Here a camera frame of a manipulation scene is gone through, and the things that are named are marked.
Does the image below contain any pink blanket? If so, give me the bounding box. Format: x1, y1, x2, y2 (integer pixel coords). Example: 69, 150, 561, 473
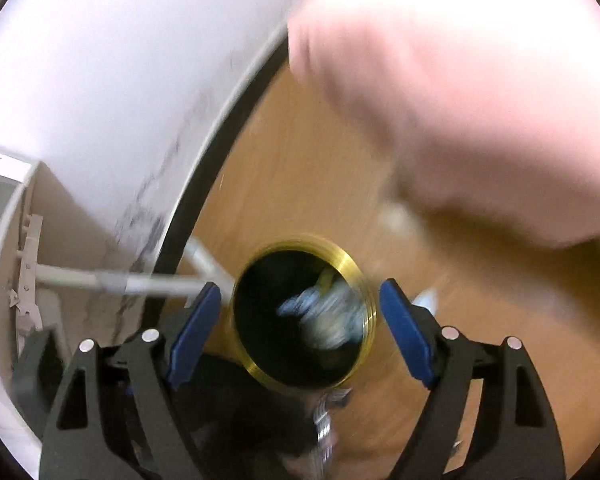
286, 0, 600, 251

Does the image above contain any shiny silver object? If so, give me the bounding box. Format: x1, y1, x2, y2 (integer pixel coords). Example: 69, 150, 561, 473
310, 387, 353, 461

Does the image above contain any white paper scrap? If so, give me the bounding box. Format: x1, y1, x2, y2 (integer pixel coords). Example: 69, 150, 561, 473
411, 287, 440, 317

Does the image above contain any black trash bin gold rim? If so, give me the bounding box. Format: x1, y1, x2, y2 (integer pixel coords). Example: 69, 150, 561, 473
172, 234, 378, 480

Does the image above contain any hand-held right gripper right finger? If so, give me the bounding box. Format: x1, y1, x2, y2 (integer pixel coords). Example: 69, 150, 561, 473
378, 278, 567, 480

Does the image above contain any beige hinge bracket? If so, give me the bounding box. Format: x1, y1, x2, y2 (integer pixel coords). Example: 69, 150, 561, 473
7, 214, 45, 333

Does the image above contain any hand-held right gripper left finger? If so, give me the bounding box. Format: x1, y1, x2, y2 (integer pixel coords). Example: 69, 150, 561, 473
39, 281, 223, 480

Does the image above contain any white blue wrapper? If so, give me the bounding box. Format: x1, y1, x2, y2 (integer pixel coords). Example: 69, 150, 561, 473
276, 270, 368, 350

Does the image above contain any white cable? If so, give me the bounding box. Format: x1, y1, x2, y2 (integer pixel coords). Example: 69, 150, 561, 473
34, 237, 237, 301

